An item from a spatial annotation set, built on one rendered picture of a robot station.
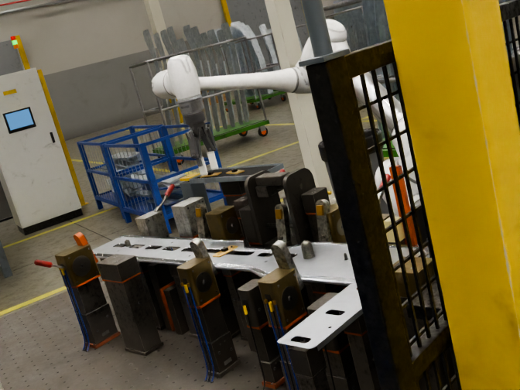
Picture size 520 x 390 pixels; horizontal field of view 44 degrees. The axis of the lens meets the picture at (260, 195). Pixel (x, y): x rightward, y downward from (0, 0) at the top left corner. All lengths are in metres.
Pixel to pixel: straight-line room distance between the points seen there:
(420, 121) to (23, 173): 7.99
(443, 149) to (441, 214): 0.09
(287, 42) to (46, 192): 4.17
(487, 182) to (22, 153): 8.04
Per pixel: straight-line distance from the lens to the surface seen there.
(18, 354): 2.65
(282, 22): 5.85
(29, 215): 8.69
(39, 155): 8.66
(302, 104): 5.88
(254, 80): 2.52
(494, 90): 0.80
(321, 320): 1.38
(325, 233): 1.88
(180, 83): 2.34
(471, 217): 0.82
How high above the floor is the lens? 1.59
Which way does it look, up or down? 13 degrees down
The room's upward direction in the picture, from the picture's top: 15 degrees counter-clockwise
